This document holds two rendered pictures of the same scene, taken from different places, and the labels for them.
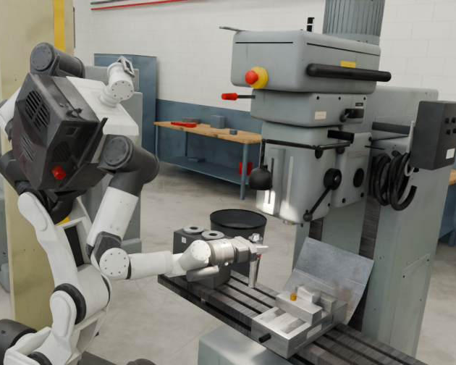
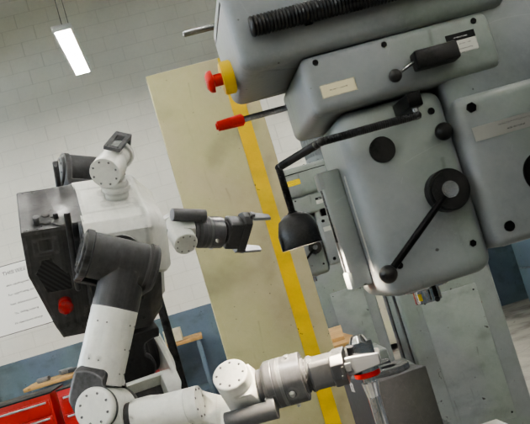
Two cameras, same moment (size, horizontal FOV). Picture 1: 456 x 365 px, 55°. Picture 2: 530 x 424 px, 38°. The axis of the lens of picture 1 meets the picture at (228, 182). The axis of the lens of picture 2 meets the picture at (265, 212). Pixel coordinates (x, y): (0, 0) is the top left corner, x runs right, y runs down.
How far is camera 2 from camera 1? 100 cm
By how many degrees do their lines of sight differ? 43
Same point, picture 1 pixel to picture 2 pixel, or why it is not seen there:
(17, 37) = (196, 167)
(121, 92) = (105, 176)
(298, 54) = (228, 15)
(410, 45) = not seen: outside the picture
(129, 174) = (105, 279)
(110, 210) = (87, 335)
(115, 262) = (93, 407)
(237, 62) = not seen: hidden behind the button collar
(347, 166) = (486, 157)
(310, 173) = (374, 193)
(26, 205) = not seen: hidden behind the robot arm
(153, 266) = (163, 410)
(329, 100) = (354, 56)
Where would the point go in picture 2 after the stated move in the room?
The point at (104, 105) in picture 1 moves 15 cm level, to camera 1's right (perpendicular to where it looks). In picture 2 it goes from (107, 201) to (151, 181)
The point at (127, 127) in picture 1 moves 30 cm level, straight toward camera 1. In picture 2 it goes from (128, 219) to (23, 231)
